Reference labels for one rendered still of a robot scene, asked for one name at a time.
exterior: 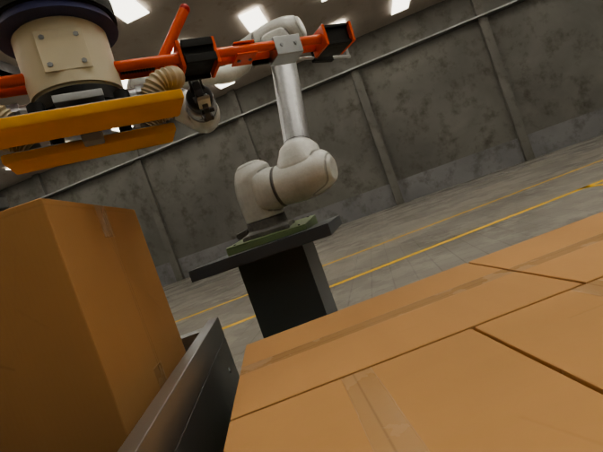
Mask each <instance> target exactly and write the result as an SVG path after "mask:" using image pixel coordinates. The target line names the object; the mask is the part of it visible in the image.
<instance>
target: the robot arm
mask: <svg viewBox="0 0 603 452"><path fill-rule="evenodd" d="M297 33H298V34H299V36H300V37H304V36H307V31H306V30H305V27H304V25H303V23H302V21H301V19H300V18H299V17H298V16H294V15H286V16H281V17H278V18H276V19H273V20H272V21H270V22H267V23H265V24H263V25H262V26H260V27H259V28H257V29H256V30H254V31H252V32H251V33H250V34H249V35H247V36H246V37H245V38H243V39H242V40H240V41H244V40H251V39H254V43H256V42H263V41H270V40H271V39H272V37H275V36H283V35H290V34H297ZM258 66H260V65H255V66H253V65H252V63H251V65H240V66H234V67H232V64H230V65H225V66H221V67H219V69H218V72H217V74H216V77H215V78H213V77H212V75H211V78H207V79H202V80H196V81H190V82H185V83H184V85H183V87H185V86H189V89H188V90H186V89H184V88H181V90H182V91H183V94H184V100H183V104H182V107H181V111H180V114H179V116H177V117H171V118H172V119H174V120H177V121H179V122H180V123H182V124H184V125H186V126H188V127H189V128H191V129H193V130H195V131H197V132H198V133H201V134H209V133H211V132H213V131H214V130H215V129H216V128H217V126H218V124H219V121H220V110H219V107H218V105H217V103H216V100H215V98H214V95H213V93H212V92H211V90H210V89H209V88H208V87H207V86H206V85H214V84H226V83H232V82H235V81H237V80H238V79H240V78H241V77H242V76H243V75H244V74H247V73H248V72H249V71H250V70H251V69H252V68H256V67H258ZM271 69H272V75H273V80H274V86H275V96H276V101H277V107H278V112H279V117H280V123H281V129H282V135H283V140H284V145H283V146H282V147H281V149H280V151H279V156H278V161H277V165H276V166H274V167H270V166H269V164H268V163H267V162H265V161H260V160H254V161H249V162H247V163H245V164H243V165H241V166H239V167H238V168H237V170H236V172H235V177H234V186H235V193H236V196H237V200H238V203H239V206H240V210H241V212H242V215H243V217H244V219H245V222H246V223H247V226H248V228H247V229H246V230H245V231H243V232H241V233H238V234H236V235H237V239H243V242H246V241H249V240H252V239H256V238H259V237H262V236H265V235H267V234H271V233H274V232H277V231H280V230H285V229H288V228H290V226H291V225H292V224H293V223H295V220H294V219H291V220H288V219H287V216H286V214H285V212H284V208H285V207H286V206H287V205H290V204H298V203H301V202H304V201H307V200H310V199H311V198H314V197H316V196H319V195H321V194H323V193H324V192H326V191H327V190H329V189H330V188H331V187H332V186H333V185H334V184H335V183H336V180H337V176H338V171H337V165H336V161H335V159H334V158H333V157H332V156H331V154H330V153H329V152H327V151H325V150H321V149H320V148H319V146H318V144H317V143H315V142H314V141H312V140H311V139H310V134H309V128H308V124H307V119H306V114H305V109H304V104H303V99H302V88H301V84H300V79H299V74H298V69H297V64H296V62H295V63H291V64H285V65H275V66H271ZM146 78H149V76H147V77H141V78H135V79H129V80H128V81H127V89H131V88H134V85H138V84H144V83H145V79H146Z"/></svg>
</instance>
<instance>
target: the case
mask: <svg viewBox="0 0 603 452"><path fill-rule="evenodd" d="M185 353H186V350H185V348H184V345H183V342H182V340H181V338H180V335H179V330H178V328H177V326H176V323H175V320H174V318H173V315H172V313H171V310H170V306H169V303H168V301H167V298H166V296H165V293H164V290H163V288H162V284H161V281H160V278H159V276H158V274H157V271H156V268H155V266H154V263H153V259H152V257H151V254H150V251H149V248H148V247H147V244H146V241H145V238H144V234H143V232H142V229H141V226H140V224H139V221H138V219H137V216H136V214H135V210H132V209H125V208H117V207H110V206H103V205H96V204H83V203H76V202H68V201H61V200H54V199H47V198H38V199H35V200H33V201H30V202H28V203H25V204H20V205H17V206H15V207H12V208H9V209H6V210H3V211H1V212H0V452H118V450H119V449H120V447H121V446H122V444H123V443H124V441H125V440H126V439H127V437H128V435H129V434H130V432H131V431H132V429H133V428H134V427H135V426H136V424H137V423H138V421H139V420H140V418H141V417H142V415H143V414H144V412H145V411H146V409H147V408H148V406H149V405H150V403H151V402H152V401H153V399H154V398H155V397H156V395H157V394H158V392H159V391H160V390H161V388H162V386H163V385H164V383H165V382H166V380H167V379H168V377H169V376H170V374H171V373H172V371H174V369H175V368H176V366H177V365H178V364H179V362H180V360H181V359H182V357H183V356H184V354H185Z"/></svg>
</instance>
